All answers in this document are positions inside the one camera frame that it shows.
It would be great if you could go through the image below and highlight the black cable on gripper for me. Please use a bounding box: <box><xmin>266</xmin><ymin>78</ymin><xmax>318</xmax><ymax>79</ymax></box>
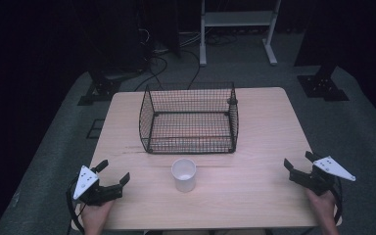
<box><xmin>66</xmin><ymin>176</ymin><xmax>86</xmax><ymax>235</ymax></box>
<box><xmin>331</xmin><ymin>177</ymin><xmax>344</xmax><ymax>225</ymax></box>

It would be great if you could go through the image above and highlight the bundle of floor cables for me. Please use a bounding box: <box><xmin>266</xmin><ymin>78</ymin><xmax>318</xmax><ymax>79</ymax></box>
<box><xmin>133</xmin><ymin>27</ymin><xmax>239</xmax><ymax>92</ymax></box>

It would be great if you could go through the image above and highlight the person's right hand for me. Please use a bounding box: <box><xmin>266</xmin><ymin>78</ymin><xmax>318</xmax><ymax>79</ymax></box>
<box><xmin>305</xmin><ymin>188</ymin><xmax>341</xmax><ymax>235</ymax></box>

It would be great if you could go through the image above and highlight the black wire mesh basket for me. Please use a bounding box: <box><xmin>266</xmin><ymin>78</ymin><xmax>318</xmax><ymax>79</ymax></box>
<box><xmin>138</xmin><ymin>81</ymin><xmax>240</xmax><ymax>155</ymax></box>

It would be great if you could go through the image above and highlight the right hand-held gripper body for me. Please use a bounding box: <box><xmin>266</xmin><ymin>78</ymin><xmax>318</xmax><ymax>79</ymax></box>
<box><xmin>289</xmin><ymin>156</ymin><xmax>356</xmax><ymax>197</ymax></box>

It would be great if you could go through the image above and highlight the white cup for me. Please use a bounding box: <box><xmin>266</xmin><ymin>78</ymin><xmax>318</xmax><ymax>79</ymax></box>
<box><xmin>170</xmin><ymin>158</ymin><xmax>198</xmax><ymax>193</ymax></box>

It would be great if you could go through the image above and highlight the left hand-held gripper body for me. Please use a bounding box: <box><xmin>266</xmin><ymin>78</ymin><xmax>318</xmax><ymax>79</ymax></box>
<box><xmin>72</xmin><ymin>164</ymin><xmax>124</xmax><ymax>207</ymax></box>

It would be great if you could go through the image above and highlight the white metal table frame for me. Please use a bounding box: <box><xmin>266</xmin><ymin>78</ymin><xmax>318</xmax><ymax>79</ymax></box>
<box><xmin>199</xmin><ymin>0</ymin><xmax>282</xmax><ymax>68</ymax></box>

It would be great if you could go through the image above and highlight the black square floor frame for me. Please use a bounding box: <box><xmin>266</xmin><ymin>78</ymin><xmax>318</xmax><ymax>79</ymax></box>
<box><xmin>85</xmin><ymin>118</ymin><xmax>106</xmax><ymax>140</ymax></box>

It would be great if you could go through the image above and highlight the person's left hand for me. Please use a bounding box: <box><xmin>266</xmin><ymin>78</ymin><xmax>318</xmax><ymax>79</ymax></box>
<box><xmin>80</xmin><ymin>199</ymin><xmax>116</xmax><ymax>235</ymax></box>

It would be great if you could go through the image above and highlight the black stand base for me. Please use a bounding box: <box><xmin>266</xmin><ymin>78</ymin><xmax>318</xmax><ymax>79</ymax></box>
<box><xmin>297</xmin><ymin>65</ymin><xmax>351</xmax><ymax>102</ymax></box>
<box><xmin>76</xmin><ymin>70</ymin><xmax>121</xmax><ymax>107</ymax></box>

